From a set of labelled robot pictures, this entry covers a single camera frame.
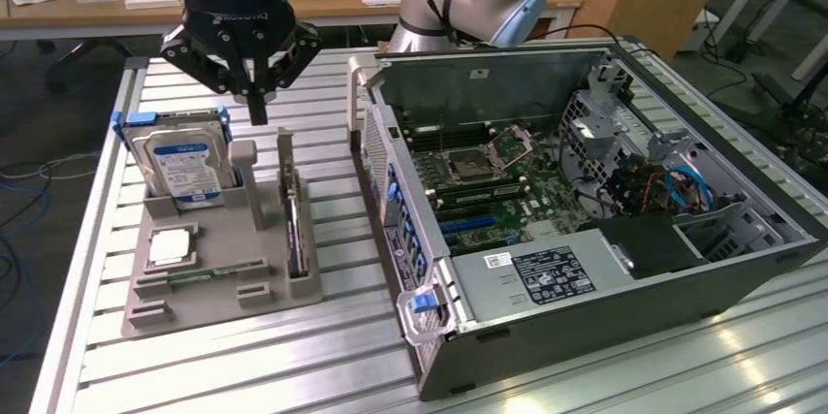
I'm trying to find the CPU socket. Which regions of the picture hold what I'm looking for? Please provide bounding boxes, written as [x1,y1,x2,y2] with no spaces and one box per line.
[442,146,497,187]

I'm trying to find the black installed RAM stick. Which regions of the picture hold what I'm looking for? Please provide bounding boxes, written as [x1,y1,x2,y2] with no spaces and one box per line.
[433,183,526,209]

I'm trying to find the hard disk with blue caddy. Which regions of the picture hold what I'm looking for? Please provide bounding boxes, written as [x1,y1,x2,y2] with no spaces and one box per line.
[112,104,236,214]

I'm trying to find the grey power supply unit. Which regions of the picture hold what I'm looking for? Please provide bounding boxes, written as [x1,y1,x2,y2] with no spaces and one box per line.
[449,229,638,326]

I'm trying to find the green RAM stick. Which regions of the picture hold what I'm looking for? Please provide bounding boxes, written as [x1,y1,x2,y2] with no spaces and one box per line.
[165,266,244,284]

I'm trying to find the open silver drive bracket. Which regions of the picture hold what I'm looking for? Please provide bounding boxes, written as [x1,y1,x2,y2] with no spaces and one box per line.
[672,200,756,263]

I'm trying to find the metal socket cover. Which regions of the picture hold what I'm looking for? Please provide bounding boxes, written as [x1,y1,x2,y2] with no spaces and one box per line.
[488,121,540,169]

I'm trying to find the green motherboard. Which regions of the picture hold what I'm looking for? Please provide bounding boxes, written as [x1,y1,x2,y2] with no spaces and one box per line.
[404,117,602,258]

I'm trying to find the grey parts rack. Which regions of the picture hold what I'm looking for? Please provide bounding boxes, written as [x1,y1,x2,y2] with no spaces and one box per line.
[118,125,325,340]

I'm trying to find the silver CPU chip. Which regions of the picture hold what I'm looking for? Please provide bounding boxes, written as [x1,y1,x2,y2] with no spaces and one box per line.
[148,230,193,265]

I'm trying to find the blue data wire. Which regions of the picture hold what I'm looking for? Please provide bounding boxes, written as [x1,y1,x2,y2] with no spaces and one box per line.
[665,166,717,214]

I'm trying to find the perforated silver disk bay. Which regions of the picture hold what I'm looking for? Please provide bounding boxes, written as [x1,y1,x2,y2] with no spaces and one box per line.
[558,88,638,182]

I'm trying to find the blue expansion slot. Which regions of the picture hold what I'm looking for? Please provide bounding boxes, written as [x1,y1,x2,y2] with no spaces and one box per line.
[438,213,500,236]

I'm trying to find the open dark PC case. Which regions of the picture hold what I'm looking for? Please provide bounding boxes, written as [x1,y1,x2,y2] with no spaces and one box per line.
[346,35,828,403]

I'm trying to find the green graphics card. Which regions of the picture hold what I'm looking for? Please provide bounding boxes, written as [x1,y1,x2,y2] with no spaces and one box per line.
[276,126,310,282]

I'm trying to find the black floor stand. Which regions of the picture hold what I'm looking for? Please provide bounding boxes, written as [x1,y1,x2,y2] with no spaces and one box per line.
[749,72,828,168]

